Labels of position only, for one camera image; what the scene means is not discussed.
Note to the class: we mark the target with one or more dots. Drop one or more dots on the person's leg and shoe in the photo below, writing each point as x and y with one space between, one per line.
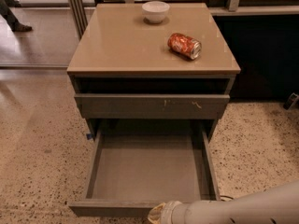
11 19

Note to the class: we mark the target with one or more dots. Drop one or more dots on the red soda can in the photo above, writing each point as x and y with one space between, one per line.
185 45

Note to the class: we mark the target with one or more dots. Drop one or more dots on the grey top drawer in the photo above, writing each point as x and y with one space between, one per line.
151 106

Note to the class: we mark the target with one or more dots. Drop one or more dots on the grey-brown drawer cabinet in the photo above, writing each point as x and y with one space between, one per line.
122 53

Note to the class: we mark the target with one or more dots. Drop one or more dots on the yellow foam padded gripper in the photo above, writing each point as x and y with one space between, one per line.
167 211

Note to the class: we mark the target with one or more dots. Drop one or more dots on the white ceramic bowl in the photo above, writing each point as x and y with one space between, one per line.
155 11

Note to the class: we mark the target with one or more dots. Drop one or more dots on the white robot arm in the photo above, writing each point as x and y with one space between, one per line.
279 205

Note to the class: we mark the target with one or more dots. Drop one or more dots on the grey drawer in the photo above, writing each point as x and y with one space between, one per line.
130 174
151 106

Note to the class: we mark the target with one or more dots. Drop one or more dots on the blue tape piece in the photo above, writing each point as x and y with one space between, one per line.
89 136

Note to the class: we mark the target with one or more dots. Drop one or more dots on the small black floor device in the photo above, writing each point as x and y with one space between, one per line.
291 101

